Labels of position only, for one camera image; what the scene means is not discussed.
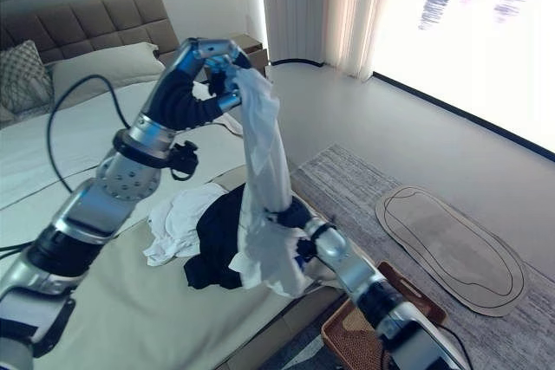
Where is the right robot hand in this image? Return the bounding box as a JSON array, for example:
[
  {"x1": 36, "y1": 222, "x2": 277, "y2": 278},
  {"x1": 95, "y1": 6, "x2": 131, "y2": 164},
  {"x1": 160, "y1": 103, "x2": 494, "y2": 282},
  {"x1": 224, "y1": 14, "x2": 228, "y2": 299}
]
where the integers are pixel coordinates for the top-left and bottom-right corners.
[{"x1": 264, "y1": 198, "x2": 314, "y2": 230}]

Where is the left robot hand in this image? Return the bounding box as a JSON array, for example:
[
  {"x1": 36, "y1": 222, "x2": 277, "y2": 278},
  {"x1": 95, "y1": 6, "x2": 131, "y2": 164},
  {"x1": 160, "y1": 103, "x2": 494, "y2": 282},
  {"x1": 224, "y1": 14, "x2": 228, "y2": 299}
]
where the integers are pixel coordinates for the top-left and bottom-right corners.
[{"x1": 141, "y1": 37, "x2": 251, "y2": 132}]

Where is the white shirt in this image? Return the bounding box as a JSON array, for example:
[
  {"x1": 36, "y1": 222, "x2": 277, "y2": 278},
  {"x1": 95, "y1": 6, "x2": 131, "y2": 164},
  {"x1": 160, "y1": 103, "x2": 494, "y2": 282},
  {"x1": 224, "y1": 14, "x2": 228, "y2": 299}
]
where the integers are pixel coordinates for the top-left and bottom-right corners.
[{"x1": 228, "y1": 62, "x2": 316, "y2": 300}]

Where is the black garment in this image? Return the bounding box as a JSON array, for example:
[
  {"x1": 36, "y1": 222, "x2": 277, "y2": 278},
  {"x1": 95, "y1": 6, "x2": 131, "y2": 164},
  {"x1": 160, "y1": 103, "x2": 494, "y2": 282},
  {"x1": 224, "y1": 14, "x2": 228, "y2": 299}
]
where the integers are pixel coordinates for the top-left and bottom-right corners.
[{"x1": 183, "y1": 182, "x2": 261, "y2": 291}]

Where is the brown nightstand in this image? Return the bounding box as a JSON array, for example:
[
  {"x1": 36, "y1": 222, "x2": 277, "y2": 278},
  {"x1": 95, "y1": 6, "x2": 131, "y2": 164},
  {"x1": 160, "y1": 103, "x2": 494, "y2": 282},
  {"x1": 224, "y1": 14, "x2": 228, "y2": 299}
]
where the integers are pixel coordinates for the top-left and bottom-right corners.
[{"x1": 158, "y1": 33, "x2": 266, "y2": 81}]

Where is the white pillow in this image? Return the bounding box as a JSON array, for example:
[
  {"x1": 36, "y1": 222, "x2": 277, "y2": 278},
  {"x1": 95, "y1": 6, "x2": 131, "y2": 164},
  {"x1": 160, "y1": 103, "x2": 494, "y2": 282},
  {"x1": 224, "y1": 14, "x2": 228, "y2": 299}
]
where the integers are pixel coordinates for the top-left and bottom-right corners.
[{"x1": 45, "y1": 42, "x2": 167, "y2": 107}]

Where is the brown tufted headboard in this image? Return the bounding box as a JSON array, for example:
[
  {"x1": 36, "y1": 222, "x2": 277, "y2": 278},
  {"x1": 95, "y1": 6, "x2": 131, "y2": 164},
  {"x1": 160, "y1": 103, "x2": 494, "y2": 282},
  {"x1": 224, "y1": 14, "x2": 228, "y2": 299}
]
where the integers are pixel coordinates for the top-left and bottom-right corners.
[{"x1": 0, "y1": 0, "x2": 181, "y2": 64}]

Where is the white crumpled garment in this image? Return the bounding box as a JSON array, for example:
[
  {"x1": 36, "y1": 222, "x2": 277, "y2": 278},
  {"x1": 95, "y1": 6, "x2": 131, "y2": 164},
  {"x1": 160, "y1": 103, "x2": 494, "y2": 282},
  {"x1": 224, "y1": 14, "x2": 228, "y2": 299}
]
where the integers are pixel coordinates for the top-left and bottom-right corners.
[{"x1": 142, "y1": 182, "x2": 229, "y2": 268}]

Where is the bed with white sheet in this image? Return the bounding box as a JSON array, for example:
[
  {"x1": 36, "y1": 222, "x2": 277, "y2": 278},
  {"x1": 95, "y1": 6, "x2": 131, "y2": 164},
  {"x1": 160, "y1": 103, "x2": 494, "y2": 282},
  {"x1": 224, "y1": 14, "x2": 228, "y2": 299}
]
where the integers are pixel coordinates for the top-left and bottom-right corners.
[{"x1": 0, "y1": 79, "x2": 348, "y2": 370}]

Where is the brown woven basket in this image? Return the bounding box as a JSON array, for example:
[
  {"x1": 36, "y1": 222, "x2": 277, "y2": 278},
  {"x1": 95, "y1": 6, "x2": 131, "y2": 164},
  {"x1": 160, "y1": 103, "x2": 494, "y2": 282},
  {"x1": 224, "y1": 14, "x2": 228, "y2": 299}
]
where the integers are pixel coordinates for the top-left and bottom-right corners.
[{"x1": 321, "y1": 261, "x2": 448, "y2": 370}]

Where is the grey striped rug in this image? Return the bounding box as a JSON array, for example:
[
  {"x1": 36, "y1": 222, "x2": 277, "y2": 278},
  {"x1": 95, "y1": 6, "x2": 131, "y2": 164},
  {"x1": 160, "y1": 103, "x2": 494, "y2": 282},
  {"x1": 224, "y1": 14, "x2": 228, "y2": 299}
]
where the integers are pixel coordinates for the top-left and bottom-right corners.
[{"x1": 264, "y1": 143, "x2": 555, "y2": 370}]

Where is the patterned cushion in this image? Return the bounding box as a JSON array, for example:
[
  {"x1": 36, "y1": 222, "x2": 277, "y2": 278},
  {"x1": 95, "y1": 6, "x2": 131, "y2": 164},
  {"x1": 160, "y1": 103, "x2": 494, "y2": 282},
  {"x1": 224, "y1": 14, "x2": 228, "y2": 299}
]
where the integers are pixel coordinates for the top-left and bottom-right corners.
[{"x1": 0, "y1": 39, "x2": 56, "y2": 114}]

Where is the beige oval mat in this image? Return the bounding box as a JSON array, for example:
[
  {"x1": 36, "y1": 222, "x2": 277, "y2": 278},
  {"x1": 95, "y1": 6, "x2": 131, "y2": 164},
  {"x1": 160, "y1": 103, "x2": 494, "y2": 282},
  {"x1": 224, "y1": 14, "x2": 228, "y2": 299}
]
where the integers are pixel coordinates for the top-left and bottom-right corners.
[{"x1": 375, "y1": 185, "x2": 528, "y2": 318}]

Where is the sheer white curtain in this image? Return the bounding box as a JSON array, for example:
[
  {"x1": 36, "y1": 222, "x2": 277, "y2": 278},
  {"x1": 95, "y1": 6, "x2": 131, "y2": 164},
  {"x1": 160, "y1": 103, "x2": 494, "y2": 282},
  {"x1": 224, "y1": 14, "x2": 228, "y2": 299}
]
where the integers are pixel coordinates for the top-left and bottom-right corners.
[{"x1": 258, "y1": 0, "x2": 402, "y2": 82}]

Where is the large bright window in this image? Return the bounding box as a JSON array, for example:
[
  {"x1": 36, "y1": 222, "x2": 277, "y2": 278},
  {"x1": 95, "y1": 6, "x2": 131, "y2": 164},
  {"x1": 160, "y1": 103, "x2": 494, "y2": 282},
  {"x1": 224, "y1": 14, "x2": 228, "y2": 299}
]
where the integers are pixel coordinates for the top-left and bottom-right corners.
[{"x1": 373, "y1": 0, "x2": 555, "y2": 157}]

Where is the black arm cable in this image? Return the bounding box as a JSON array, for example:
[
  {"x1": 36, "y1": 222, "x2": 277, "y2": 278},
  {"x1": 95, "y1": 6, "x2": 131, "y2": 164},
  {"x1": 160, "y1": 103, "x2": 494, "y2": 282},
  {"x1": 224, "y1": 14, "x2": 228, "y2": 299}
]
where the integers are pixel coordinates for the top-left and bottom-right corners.
[{"x1": 0, "y1": 75, "x2": 131, "y2": 258}]

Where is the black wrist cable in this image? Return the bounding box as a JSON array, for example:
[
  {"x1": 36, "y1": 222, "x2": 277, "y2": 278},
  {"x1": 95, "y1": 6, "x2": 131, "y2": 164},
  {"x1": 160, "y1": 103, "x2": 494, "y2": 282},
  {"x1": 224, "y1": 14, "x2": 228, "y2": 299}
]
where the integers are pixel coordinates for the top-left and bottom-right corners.
[{"x1": 435, "y1": 321, "x2": 473, "y2": 370}]

